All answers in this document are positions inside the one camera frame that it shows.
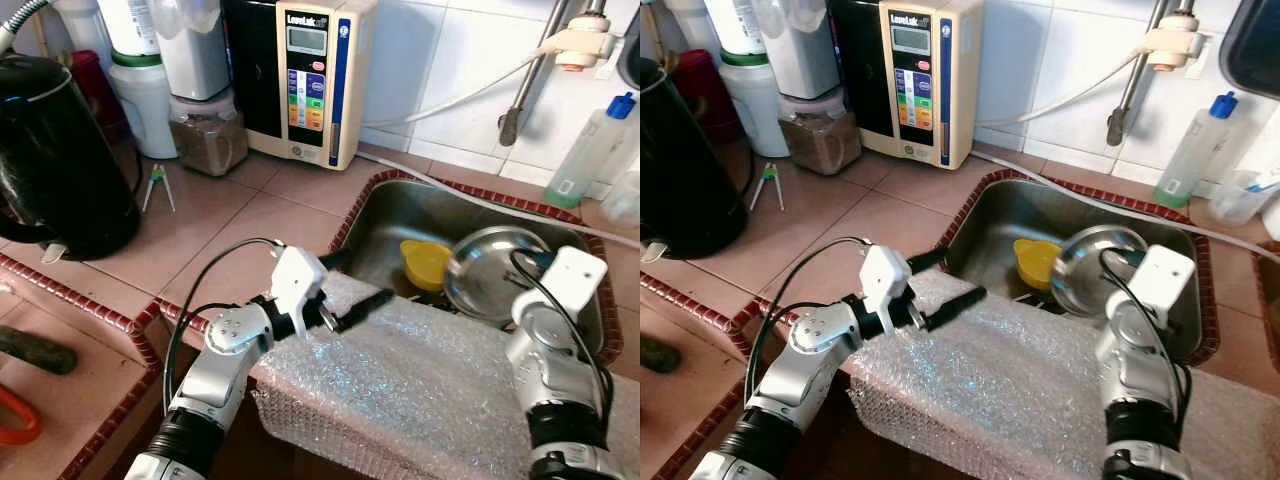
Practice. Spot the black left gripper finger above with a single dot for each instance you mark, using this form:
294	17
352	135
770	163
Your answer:
957	308
338	262
365	310
928	262

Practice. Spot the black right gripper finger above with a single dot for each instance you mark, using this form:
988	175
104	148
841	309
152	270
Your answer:
535	260
1130	260

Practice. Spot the steel bowl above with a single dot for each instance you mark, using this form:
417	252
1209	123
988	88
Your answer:
1090	275
490	280

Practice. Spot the yellow plastic bowl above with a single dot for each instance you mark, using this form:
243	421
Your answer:
425	265
1035	262

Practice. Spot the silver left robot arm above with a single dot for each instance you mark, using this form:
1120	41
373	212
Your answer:
810	360
225	355

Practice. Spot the stainless steel sink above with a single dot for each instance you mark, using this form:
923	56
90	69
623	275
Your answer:
385	220
1000	215

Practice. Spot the bubble wrap sheet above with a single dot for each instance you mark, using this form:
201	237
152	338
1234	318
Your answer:
400	380
1000	380

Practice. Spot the clear plastic cup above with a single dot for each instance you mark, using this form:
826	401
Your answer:
622	200
1235	200

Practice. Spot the clear soap bottle blue cap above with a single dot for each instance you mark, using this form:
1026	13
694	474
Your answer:
590	150
1195	150

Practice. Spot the small steel sink basin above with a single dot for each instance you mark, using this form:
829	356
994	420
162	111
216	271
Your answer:
1270	310

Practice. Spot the dark green cucumber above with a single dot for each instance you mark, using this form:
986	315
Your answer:
35	350
660	354

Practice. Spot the white printed toothpaste tube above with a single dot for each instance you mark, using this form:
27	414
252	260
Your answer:
1265	180

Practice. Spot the steel faucet pipe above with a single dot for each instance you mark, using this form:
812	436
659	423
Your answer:
1129	100
523	100

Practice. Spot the jar of brown powder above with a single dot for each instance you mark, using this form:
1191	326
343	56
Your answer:
208	142
820	140

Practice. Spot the beige water ionizer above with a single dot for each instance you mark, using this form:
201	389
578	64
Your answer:
310	85
915	85

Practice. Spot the black electric kettle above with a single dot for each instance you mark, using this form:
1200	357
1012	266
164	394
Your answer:
690	170
60	160

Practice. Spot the green white small tongs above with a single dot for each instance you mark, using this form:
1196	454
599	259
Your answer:
768	171
158	173

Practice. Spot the white faucet diverter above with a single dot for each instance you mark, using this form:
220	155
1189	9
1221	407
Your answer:
1175	45
582	45

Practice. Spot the black tray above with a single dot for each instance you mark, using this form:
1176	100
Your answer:
1255	45
632	60

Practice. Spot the white plastic jug green rim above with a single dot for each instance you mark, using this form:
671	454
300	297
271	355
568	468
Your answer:
145	110
755	110

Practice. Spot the red plastic container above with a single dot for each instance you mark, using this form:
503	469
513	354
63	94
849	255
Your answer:
100	95
705	95

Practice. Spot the grey translucent container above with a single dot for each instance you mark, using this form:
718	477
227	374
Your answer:
802	50
192	50

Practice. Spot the white printed bottle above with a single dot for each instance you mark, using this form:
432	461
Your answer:
737	22
128	22

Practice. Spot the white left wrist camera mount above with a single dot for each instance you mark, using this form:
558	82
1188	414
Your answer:
298	280
885	280

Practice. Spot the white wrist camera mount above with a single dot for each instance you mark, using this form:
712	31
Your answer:
1165	280
885	280
298	280
575	280

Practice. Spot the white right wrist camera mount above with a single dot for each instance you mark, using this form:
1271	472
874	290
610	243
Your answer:
1165	280
575	280

